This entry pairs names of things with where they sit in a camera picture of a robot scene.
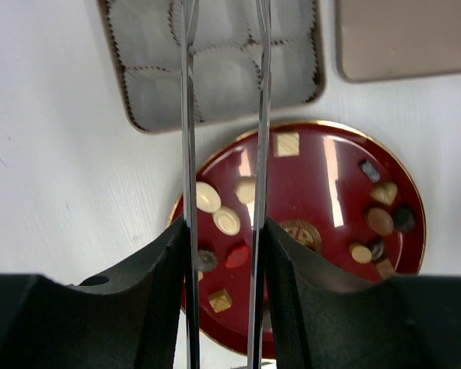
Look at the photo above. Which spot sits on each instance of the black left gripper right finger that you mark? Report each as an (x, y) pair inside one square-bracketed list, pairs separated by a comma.
[(325, 317)]

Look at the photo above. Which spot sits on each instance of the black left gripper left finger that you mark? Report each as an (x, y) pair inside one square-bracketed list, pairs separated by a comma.
[(123, 317)]

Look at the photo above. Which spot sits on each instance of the square tan chocolate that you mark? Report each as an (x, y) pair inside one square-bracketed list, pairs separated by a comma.
[(286, 144)]

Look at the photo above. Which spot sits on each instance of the small tan round chocolate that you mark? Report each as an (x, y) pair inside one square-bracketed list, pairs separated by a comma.
[(360, 253)]

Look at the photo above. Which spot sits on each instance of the brown striped chocolate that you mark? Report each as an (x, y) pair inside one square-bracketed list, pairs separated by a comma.
[(385, 268)]

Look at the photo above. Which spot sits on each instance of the gold square chocolate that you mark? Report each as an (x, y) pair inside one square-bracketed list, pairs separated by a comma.
[(220, 300)]

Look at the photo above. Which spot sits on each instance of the dark flower chocolate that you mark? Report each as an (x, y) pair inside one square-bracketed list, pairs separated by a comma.
[(206, 260)]

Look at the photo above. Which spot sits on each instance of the dark chocolate beside round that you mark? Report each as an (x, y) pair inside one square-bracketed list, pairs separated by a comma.
[(377, 249)]

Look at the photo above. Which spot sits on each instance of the red chocolate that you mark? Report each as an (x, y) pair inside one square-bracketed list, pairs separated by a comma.
[(237, 256)]

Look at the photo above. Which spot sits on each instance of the large brown oval chocolate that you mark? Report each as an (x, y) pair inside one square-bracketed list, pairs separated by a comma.
[(379, 221)]

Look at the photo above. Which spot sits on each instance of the dark chocolate right edge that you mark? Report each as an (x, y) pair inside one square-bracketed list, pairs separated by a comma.
[(403, 219)]

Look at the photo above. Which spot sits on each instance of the white swirl chocolate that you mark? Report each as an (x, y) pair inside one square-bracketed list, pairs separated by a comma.
[(227, 221)]

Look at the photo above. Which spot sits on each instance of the white oval chocolate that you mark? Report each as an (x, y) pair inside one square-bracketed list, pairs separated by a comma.
[(208, 200)]

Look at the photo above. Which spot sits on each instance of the tan heart chocolate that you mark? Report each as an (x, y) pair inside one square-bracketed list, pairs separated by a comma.
[(385, 193)]

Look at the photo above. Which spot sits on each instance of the white hexagon chocolate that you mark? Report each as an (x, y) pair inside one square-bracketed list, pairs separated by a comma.
[(245, 189)]

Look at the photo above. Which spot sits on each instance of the dark foil chocolate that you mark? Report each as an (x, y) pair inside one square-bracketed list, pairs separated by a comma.
[(369, 170)]

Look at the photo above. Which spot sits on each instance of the red round tray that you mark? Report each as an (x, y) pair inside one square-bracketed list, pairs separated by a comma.
[(320, 198)]

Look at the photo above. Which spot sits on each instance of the gold tin box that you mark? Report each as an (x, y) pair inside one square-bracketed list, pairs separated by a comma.
[(144, 38)]

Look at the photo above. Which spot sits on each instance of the gold tin lid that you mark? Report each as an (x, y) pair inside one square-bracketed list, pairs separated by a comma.
[(388, 40)]

